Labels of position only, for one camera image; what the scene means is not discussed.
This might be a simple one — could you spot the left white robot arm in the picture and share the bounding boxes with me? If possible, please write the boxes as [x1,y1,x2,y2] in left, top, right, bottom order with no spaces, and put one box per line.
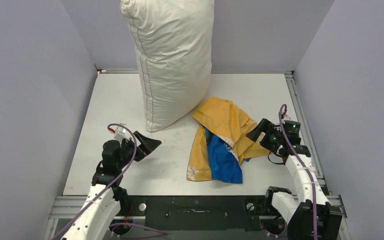
[61,131,162,240]

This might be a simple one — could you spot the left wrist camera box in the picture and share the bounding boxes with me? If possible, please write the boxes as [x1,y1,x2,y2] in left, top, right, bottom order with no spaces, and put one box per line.
[112,125,128,143]

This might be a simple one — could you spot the yellow and blue pillowcase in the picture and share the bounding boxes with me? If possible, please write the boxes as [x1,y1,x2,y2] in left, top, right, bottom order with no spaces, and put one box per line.
[186,96,269,184]

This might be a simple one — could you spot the white pillow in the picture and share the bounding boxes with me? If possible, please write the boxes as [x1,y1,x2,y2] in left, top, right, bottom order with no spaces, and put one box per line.
[120,0,215,133]

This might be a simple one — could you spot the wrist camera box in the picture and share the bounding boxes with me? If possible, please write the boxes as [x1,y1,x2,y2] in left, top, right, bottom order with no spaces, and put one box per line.
[281,114,293,123]
[112,125,128,143]

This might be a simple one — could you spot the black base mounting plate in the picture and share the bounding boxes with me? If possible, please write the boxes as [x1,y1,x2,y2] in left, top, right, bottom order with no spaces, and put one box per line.
[117,195,273,231]

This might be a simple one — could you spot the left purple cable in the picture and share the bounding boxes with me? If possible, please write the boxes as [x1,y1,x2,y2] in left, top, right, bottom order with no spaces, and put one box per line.
[51,123,168,240]

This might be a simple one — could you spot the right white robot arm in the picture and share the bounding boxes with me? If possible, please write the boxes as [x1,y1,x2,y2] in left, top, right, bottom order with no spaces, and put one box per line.
[246,118,343,240]

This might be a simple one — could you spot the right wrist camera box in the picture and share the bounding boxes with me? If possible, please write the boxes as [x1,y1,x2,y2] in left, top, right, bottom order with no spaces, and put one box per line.
[281,114,293,123]

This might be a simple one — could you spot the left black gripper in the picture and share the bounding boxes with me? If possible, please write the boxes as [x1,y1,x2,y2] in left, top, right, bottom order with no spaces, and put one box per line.
[116,131,161,169]

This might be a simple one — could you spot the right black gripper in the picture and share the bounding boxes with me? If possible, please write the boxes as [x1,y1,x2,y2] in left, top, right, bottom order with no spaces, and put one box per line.
[246,118,286,154]

